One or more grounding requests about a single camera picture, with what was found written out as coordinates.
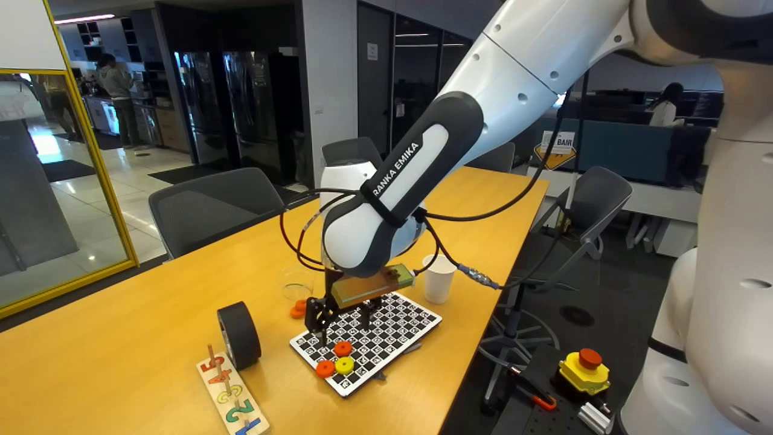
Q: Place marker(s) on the seated person white shirt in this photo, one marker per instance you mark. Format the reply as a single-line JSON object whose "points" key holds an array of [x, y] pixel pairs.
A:
{"points": [[668, 105]]}

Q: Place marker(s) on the dark floor mat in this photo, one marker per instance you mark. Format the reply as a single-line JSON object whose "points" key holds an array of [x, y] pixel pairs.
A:
{"points": [[69, 169], [188, 172]]}

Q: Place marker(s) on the white sign yellow stand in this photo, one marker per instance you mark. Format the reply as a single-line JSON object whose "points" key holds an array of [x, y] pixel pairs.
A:
{"points": [[558, 145]]}

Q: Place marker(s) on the white paper cup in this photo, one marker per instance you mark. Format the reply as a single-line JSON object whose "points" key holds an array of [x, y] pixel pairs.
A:
{"points": [[439, 284]]}

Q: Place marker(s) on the black tape roll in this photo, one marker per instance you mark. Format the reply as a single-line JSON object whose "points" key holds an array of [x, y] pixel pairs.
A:
{"points": [[239, 335]]}

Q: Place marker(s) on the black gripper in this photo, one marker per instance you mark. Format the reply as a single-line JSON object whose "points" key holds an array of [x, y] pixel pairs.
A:
{"points": [[327, 294]]}

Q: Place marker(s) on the grey office chair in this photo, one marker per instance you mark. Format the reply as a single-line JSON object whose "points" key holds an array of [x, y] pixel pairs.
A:
{"points": [[493, 157], [350, 151], [214, 209]]}

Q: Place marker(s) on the black white marker board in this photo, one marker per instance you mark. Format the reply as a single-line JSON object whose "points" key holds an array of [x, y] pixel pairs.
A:
{"points": [[395, 326]]}

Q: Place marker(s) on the blue partition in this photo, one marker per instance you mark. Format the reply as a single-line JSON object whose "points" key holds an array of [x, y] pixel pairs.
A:
{"points": [[618, 149]]}

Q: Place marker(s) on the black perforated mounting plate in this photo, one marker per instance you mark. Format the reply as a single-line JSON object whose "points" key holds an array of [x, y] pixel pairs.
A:
{"points": [[564, 411]]}

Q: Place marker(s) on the yellow red emergency stop button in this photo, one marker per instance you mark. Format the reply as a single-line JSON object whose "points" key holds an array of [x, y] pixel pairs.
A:
{"points": [[586, 374]]}

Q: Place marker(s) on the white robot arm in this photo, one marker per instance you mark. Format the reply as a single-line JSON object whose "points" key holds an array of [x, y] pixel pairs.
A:
{"points": [[522, 64]]}

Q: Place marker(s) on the wooden number puzzle board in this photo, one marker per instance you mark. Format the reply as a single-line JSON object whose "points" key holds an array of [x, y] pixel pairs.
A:
{"points": [[233, 399]]}

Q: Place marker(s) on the dark grey swivel chair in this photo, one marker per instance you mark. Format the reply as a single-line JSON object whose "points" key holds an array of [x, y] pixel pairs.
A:
{"points": [[594, 197]]}

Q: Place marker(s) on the black glass cabinet row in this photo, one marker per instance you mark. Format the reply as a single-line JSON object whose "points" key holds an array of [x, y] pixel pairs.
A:
{"points": [[241, 105]]}

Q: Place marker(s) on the yellow framed partition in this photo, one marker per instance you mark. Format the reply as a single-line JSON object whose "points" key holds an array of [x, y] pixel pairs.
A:
{"points": [[25, 33]]}

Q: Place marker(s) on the small white metal block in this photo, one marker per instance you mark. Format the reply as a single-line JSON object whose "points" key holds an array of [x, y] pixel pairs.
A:
{"points": [[594, 417]]}

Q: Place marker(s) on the person in grey shirt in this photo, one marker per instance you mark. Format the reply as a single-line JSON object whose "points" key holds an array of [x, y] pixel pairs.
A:
{"points": [[117, 81]]}

